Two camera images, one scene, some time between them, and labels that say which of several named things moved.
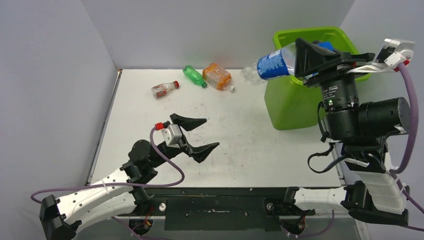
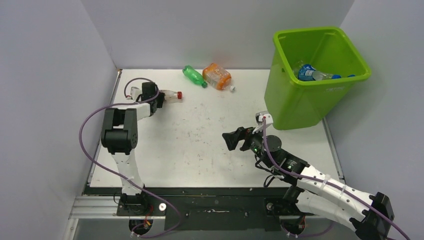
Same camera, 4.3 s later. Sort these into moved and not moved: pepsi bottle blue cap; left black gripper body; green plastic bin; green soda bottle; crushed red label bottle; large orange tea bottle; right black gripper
Moved: left black gripper body; crushed red label bottle; right black gripper; pepsi bottle blue cap
Not moved: large orange tea bottle; green plastic bin; green soda bottle
